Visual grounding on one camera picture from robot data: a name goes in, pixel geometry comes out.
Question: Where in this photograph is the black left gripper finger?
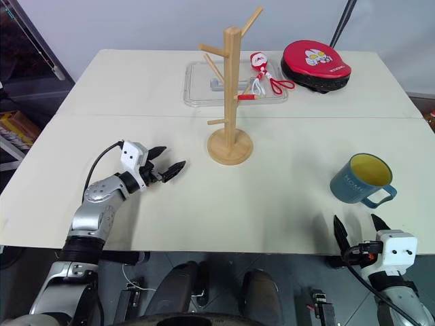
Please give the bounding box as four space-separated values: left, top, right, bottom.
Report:
162 160 188 183
146 145 168 161

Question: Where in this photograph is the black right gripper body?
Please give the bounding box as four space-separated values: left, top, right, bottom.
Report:
341 240 383 268

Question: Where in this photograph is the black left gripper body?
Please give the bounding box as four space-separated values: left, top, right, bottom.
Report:
139 153 170 187

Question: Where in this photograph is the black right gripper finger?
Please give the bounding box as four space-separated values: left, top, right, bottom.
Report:
332 214 351 259
370 213 392 233

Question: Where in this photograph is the blue mug yellow inside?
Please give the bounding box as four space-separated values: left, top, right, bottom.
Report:
329 152 398 209

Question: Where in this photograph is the wooden mug tree stand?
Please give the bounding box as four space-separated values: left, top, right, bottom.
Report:
198 5 264 166

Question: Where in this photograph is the black clamp block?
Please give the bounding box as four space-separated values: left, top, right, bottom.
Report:
307 288 338 326
114 277 146 325

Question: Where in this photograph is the clear plastic tray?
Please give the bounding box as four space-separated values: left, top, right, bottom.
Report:
183 60 290 109

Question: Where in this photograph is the dark rounded shape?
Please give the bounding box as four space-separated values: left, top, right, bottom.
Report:
241 268 283 324
143 260 200 319

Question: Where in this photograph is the yellow box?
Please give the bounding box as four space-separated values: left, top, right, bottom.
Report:
0 109 42 151

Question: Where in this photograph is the red round zip case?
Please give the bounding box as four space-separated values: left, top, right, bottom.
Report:
280 39 353 95

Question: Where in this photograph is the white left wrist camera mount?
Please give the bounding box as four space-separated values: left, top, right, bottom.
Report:
120 140 150 188

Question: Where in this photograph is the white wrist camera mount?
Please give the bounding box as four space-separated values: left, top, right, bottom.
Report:
359 229 418 278
120 140 150 188

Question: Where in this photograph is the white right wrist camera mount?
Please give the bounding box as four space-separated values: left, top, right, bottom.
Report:
359 229 418 278

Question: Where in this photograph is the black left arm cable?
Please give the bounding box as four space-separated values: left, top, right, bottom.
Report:
83 141 124 192

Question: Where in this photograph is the thin white wire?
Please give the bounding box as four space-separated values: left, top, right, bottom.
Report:
122 263 156 292

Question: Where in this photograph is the red white corded charm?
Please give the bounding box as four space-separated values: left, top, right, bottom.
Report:
249 52 273 97

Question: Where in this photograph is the grey metal frame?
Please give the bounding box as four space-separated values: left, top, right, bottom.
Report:
0 134 29 175

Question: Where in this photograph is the dark window frame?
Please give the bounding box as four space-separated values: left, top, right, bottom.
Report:
0 0 76 115

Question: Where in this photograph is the black strap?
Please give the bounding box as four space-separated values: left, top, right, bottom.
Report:
328 0 358 47

